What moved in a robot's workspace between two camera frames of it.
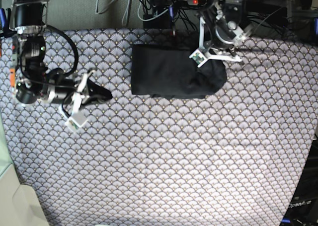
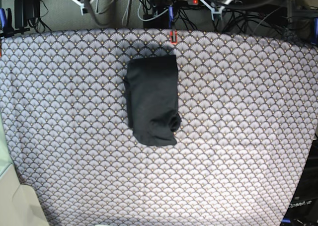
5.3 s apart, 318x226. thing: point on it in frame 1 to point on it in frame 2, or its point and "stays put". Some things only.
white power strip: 198,1 stays put
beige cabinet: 20,205 stays put
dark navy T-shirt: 168,71 to 152,100
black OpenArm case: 303,209 stays put
